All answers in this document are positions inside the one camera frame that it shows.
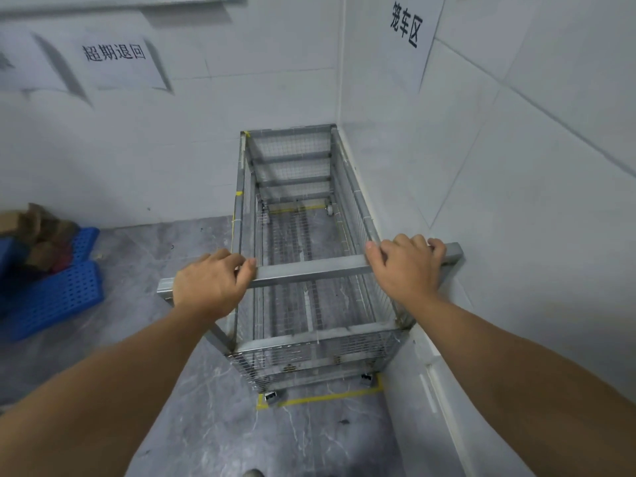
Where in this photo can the person's left hand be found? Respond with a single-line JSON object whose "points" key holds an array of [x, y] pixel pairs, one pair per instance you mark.
{"points": [[208, 285]]}

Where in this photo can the person's grey shoe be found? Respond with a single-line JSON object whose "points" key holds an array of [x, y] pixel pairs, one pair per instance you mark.
{"points": [[253, 473]]}

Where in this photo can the person's right forearm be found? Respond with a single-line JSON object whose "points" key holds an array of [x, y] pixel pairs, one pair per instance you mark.
{"points": [[507, 387]]}

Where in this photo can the person's right hand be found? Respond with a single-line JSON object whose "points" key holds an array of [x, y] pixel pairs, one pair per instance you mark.
{"points": [[410, 270]]}

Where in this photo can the person's left forearm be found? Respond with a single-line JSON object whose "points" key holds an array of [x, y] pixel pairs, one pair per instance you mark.
{"points": [[109, 392]]}

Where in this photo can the person's left fingers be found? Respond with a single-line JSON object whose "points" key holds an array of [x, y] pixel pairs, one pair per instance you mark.
{"points": [[243, 273]]}

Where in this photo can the person's right thumb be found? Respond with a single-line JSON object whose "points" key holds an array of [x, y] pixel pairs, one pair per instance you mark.
{"points": [[375, 258]]}

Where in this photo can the white paper wall sign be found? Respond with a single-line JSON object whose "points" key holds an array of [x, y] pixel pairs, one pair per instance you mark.
{"points": [[410, 34], [117, 62], [30, 64]]}

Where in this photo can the brown cardboard scraps pile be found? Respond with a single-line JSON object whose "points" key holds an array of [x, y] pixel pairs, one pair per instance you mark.
{"points": [[42, 233]]}

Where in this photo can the blue perforated plastic pallet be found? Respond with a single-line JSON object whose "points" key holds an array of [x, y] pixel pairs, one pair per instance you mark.
{"points": [[54, 298], [84, 243]]}

